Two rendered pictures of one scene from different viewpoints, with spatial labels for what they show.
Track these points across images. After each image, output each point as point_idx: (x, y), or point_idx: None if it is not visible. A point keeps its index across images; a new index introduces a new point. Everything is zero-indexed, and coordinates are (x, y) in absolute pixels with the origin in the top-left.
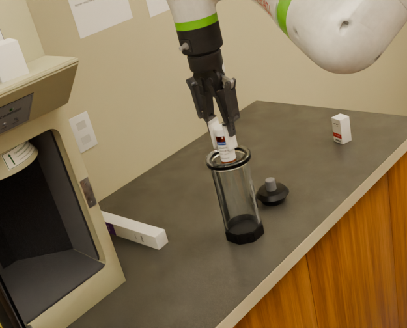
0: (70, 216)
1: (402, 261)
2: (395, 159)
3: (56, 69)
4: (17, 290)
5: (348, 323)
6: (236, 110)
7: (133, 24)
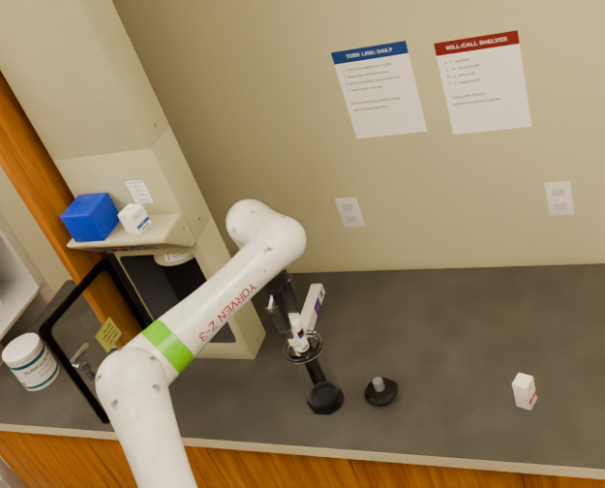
0: None
1: None
2: (515, 470)
3: (147, 242)
4: None
5: None
6: (281, 326)
7: (428, 137)
